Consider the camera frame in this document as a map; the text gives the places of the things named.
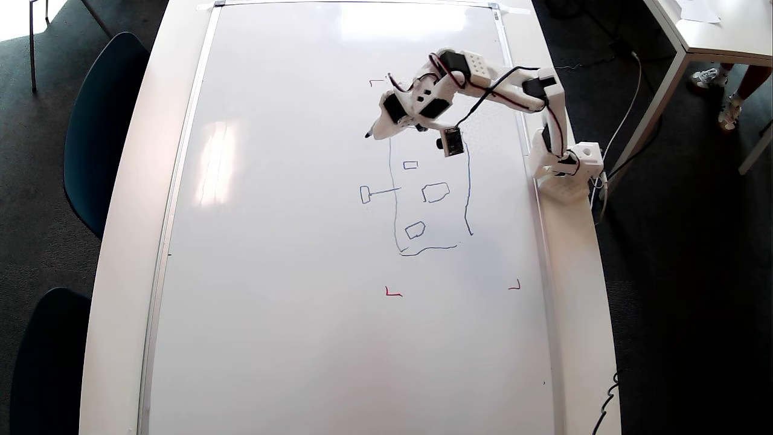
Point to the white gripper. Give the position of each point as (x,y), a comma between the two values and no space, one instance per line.
(392,112)

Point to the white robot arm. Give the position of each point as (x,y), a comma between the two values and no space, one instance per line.
(480,66)

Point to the large white whiteboard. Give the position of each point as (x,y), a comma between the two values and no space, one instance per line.
(290,272)

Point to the white tape strip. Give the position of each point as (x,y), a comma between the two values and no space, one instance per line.
(513,9)

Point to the black power adapter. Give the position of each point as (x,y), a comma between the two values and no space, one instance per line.
(620,48)

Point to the dark blue chair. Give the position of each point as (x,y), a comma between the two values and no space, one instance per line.
(51,362)
(109,133)

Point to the white sneaker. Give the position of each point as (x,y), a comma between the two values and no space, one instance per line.
(729,112)
(708,78)

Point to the grey metal furniture leg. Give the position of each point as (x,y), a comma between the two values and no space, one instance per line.
(32,48)
(96,18)

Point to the white paper sheet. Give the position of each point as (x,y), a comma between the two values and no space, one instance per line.
(697,11)

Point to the white side table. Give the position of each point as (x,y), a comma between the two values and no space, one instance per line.
(724,36)

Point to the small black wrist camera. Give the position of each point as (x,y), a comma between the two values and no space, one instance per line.
(453,142)

